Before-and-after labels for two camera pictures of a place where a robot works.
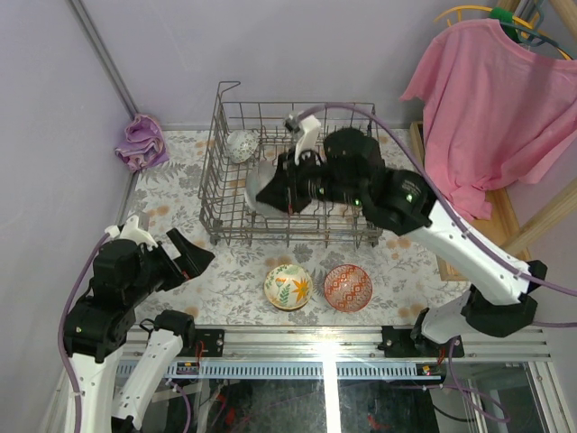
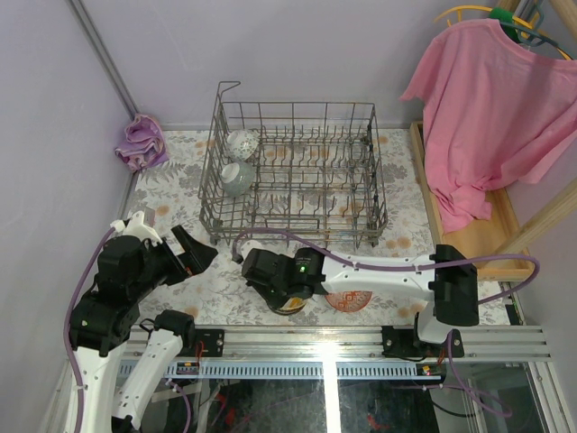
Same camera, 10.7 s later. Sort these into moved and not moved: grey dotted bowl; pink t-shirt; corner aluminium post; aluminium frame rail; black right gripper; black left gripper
Moved: grey dotted bowl; black right gripper
Not moved: aluminium frame rail; black left gripper; pink t-shirt; corner aluminium post
